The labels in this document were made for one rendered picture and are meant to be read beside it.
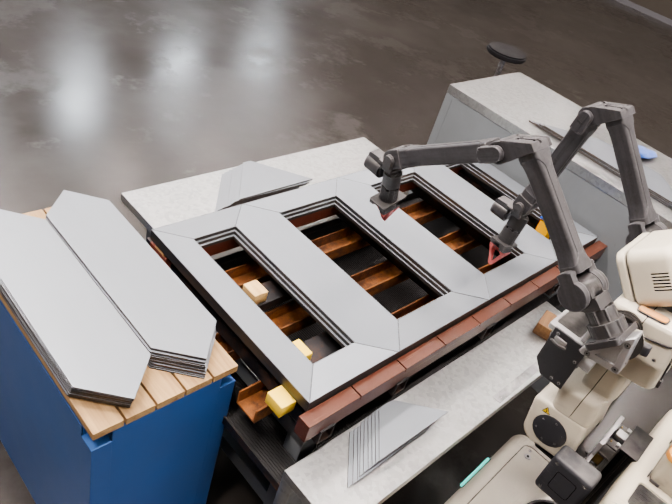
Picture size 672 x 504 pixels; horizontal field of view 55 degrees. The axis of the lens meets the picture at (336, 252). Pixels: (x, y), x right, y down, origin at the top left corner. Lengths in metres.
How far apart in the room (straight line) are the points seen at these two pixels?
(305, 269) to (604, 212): 1.32
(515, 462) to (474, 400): 0.53
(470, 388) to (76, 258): 1.21
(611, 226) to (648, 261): 1.09
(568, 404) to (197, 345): 1.03
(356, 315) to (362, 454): 0.39
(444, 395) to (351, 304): 0.40
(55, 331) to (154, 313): 0.24
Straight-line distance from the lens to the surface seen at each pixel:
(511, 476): 2.46
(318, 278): 1.93
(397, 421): 1.81
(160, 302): 1.75
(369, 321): 1.85
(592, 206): 2.78
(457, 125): 3.04
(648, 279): 1.70
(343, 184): 2.39
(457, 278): 2.14
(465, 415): 1.98
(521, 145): 1.57
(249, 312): 1.76
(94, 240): 1.93
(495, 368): 2.16
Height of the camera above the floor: 2.07
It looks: 37 degrees down
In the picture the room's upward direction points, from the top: 18 degrees clockwise
